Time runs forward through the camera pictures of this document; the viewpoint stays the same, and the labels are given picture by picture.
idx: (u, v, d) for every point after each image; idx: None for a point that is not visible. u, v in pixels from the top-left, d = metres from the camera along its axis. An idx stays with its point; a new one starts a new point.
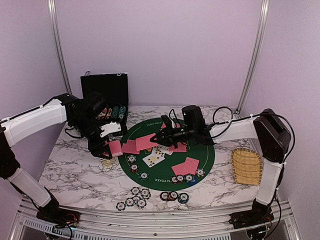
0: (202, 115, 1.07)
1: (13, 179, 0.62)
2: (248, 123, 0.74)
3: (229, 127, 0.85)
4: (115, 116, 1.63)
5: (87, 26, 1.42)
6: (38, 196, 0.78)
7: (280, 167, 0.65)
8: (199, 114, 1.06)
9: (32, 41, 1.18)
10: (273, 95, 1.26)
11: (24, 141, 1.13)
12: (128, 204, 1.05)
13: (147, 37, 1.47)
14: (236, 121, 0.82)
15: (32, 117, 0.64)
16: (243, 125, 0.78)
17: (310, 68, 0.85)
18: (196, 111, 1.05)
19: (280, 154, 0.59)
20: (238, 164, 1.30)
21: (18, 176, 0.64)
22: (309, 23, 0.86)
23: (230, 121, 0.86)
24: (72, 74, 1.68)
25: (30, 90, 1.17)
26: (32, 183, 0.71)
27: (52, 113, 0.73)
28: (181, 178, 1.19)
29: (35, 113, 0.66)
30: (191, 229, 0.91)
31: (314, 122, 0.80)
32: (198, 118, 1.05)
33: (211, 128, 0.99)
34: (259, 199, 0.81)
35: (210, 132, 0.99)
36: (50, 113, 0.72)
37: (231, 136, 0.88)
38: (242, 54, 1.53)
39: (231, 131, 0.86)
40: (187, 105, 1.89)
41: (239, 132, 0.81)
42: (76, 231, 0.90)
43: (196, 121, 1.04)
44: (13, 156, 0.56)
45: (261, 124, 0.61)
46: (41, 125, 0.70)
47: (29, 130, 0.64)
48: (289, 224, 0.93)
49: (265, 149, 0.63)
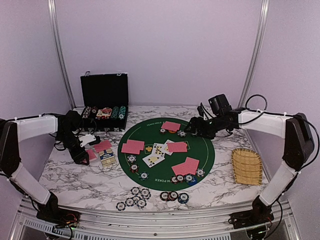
0: (227, 102, 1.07)
1: (16, 176, 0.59)
2: (279, 121, 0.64)
3: (259, 118, 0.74)
4: (115, 116, 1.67)
5: (87, 26, 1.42)
6: (39, 194, 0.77)
7: (293, 174, 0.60)
8: (224, 101, 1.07)
9: (32, 40, 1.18)
10: (274, 95, 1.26)
11: (27, 139, 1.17)
12: (128, 204, 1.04)
13: (147, 37, 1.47)
14: (269, 114, 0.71)
15: (35, 121, 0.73)
16: (273, 121, 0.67)
17: (310, 68, 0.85)
18: (222, 98, 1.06)
19: (296, 163, 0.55)
20: (238, 164, 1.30)
21: (19, 175, 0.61)
22: (309, 23, 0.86)
23: (262, 112, 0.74)
24: (72, 74, 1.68)
25: (30, 90, 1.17)
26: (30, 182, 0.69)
27: (48, 122, 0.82)
28: (181, 178, 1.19)
29: (36, 119, 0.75)
30: (191, 229, 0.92)
31: (314, 123, 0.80)
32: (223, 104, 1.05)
33: (241, 112, 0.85)
34: (262, 197, 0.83)
35: (238, 116, 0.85)
36: (47, 122, 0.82)
37: (259, 128, 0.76)
38: (242, 54, 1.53)
39: (261, 123, 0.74)
40: (187, 105, 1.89)
41: (268, 126, 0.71)
42: (76, 231, 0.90)
43: (222, 108, 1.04)
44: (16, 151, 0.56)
45: (293, 126, 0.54)
46: (38, 131, 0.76)
47: (29, 133, 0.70)
48: (290, 224, 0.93)
49: (287, 152, 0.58)
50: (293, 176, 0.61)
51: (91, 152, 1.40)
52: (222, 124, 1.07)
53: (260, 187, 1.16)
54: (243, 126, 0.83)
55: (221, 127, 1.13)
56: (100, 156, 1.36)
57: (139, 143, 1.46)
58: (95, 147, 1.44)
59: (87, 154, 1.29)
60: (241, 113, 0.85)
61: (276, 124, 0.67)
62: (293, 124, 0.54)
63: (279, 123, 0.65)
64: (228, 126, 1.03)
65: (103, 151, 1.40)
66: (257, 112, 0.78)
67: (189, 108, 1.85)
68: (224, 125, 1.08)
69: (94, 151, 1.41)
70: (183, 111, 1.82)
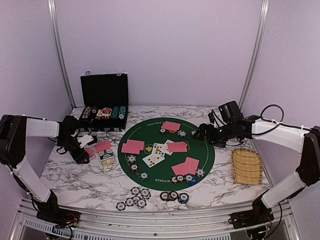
0: (239, 109, 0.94)
1: (20, 171, 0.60)
2: (296, 135, 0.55)
3: (274, 130, 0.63)
4: (115, 116, 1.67)
5: (87, 25, 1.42)
6: (39, 192, 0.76)
7: (301, 186, 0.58)
8: (236, 108, 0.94)
9: (32, 41, 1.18)
10: (274, 95, 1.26)
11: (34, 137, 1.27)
12: (128, 204, 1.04)
13: (147, 37, 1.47)
14: (287, 126, 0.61)
15: (40, 122, 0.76)
16: (288, 133, 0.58)
17: (311, 68, 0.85)
18: (234, 104, 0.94)
19: (311, 178, 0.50)
20: (238, 164, 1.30)
21: (23, 168, 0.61)
22: (309, 23, 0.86)
23: (278, 123, 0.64)
24: (72, 74, 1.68)
25: (30, 91, 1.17)
26: (31, 180, 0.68)
27: (50, 125, 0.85)
28: (181, 178, 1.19)
29: (42, 121, 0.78)
30: (192, 229, 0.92)
31: (314, 122, 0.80)
32: (234, 110, 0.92)
33: (255, 122, 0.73)
34: (264, 199, 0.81)
35: (252, 125, 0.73)
36: (50, 126, 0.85)
37: (274, 140, 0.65)
38: (242, 54, 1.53)
39: (277, 135, 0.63)
40: (187, 105, 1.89)
41: (284, 139, 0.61)
42: (76, 232, 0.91)
43: (233, 115, 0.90)
44: (19, 145, 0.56)
45: (311, 141, 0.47)
46: (42, 131, 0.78)
47: (36, 131, 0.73)
48: (290, 224, 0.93)
49: (303, 168, 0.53)
50: (300, 187, 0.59)
51: (89, 151, 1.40)
52: (230, 133, 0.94)
53: (260, 187, 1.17)
54: (257, 137, 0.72)
55: (230, 136, 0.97)
56: (100, 156, 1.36)
57: (139, 143, 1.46)
58: (96, 148, 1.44)
59: (87, 155, 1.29)
60: (256, 122, 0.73)
61: (293, 137, 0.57)
62: (312, 138, 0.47)
63: (295, 137, 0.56)
64: (238, 136, 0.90)
65: (103, 151, 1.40)
66: (273, 123, 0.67)
67: (189, 108, 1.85)
68: (234, 134, 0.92)
69: (94, 151, 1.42)
70: (183, 111, 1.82)
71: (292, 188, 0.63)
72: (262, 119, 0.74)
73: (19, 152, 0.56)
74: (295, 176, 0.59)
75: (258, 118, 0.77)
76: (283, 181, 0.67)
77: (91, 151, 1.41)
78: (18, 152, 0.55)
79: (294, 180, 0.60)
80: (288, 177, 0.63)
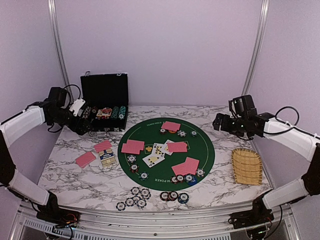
0: (254, 105, 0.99)
1: (13, 185, 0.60)
2: (306, 142, 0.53)
3: (286, 134, 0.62)
4: (115, 116, 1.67)
5: (87, 25, 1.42)
6: (39, 197, 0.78)
7: (303, 193, 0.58)
8: (251, 103, 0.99)
9: (32, 40, 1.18)
10: (274, 94, 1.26)
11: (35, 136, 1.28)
12: (128, 204, 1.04)
13: (147, 36, 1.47)
14: (300, 130, 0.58)
15: (22, 119, 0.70)
16: (300, 139, 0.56)
17: (310, 68, 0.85)
18: (248, 99, 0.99)
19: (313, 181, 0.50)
20: (238, 164, 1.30)
21: (17, 181, 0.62)
22: (310, 23, 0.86)
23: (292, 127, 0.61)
24: (72, 73, 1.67)
25: (30, 91, 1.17)
26: (27, 188, 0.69)
27: (33, 115, 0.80)
28: (181, 178, 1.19)
29: (23, 116, 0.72)
30: (192, 229, 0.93)
31: (314, 122, 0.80)
32: (248, 105, 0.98)
33: (270, 121, 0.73)
34: (266, 200, 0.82)
35: (266, 124, 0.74)
36: (32, 116, 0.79)
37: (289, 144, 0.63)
38: (243, 54, 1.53)
39: (288, 139, 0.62)
40: (187, 106, 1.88)
41: (296, 144, 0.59)
42: (76, 232, 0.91)
43: (246, 109, 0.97)
44: (9, 160, 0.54)
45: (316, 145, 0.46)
46: (25, 128, 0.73)
47: (19, 131, 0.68)
48: (290, 224, 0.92)
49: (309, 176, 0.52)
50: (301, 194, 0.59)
51: (89, 152, 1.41)
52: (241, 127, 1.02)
53: (260, 187, 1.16)
54: (268, 136, 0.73)
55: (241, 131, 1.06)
56: (100, 156, 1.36)
57: (139, 143, 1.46)
58: (96, 147, 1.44)
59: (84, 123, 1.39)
60: (271, 121, 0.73)
61: (303, 144, 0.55)
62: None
63: (305, 144, 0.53)
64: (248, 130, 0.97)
65: (103, 151, 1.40)
66: (287, 125, 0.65)
67: (189, 108, 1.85)
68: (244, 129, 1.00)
69: (94, 151, 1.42)
70: (183, 111, 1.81)
71: (294, 194, 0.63)
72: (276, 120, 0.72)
73: (8, 170, 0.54)
74: (298, 183, 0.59)
75: (273, 117, 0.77)
76: (287, 185, 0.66)
77: (91, 152, 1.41)
78: (7, 169, 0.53)
79: (298, 186, 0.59)
80: (292, 182, 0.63)
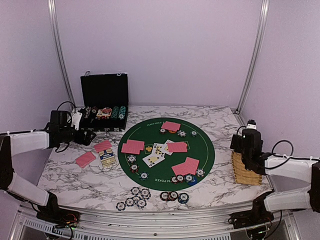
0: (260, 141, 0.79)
1: (13, 187, 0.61)
2: (304, 166, 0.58)
3: (286, 164, 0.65)
4: (115, 116, 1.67)
5: (87, 25, 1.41)
6: (39, 198, 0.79)
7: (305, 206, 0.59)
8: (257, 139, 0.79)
9: (32, 41, 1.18)
10: (274, 94, 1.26)
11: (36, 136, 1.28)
12: (128, 204, 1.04)
13: (147, 36, 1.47)
14: (295, 159, 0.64)
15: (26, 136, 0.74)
16: (299, 166, 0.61)
17: (311, 68, 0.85)
18: (257, 137, 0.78)
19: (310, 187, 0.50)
20: (238, 164, 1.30)
21: (16, 183, 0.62)
22: (310, 23, 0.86)
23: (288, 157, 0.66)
24: (72, 73, 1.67)
25: (30, 91, 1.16)
26: (27, 190, 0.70)
27: (39, 137, 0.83)
28: (181, 178, 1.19)
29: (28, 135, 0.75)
30: (191, 229, 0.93)
31: (314, 122, 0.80)
32: (253, 143, 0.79)
33: (268, 158, 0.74)
34: (266, 201, 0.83)
35: (266, 161, 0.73)
36: (37, 137, 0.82)
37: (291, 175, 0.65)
38: (243, 54, 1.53)
39: (288, 169, 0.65)
40: (187, 106, 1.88)
41: (296, 172, 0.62)
42: (76, 231, 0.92)
43: (250, 147, 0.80)
44: (5, 164, 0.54)
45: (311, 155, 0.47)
46: (29, 146, 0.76)
47: (21, 147, 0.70)
48: (290, 224, 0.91)
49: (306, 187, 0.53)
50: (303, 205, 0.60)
51: (89, 152, 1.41)
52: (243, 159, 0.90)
53: (260, 187, 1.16)
54: (270, 172, 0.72)
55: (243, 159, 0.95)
56: (100, 156, 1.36)
57: (139, 143, 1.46)
58: (96, 147, 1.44)
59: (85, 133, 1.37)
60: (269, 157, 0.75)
61: (302, 169, 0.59)
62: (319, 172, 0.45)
63: (304, 168, 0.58)
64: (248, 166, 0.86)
65: (103, 151, 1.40)
66: (283, 158, 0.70)
67: (189, 108, 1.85)
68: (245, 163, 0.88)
69: (94, 151, 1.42)
70: (183, 111, 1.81)
71: (296, 203, 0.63)
72: (272, 155, 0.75)
73: (6, 174, 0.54)
74: (304, 195, 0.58)
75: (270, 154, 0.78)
76: (292, 193, 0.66)
77: (91, 152, 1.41)
78: (5, 175, 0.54)
79: (302, 199, 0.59)
80: (298, 193, 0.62)
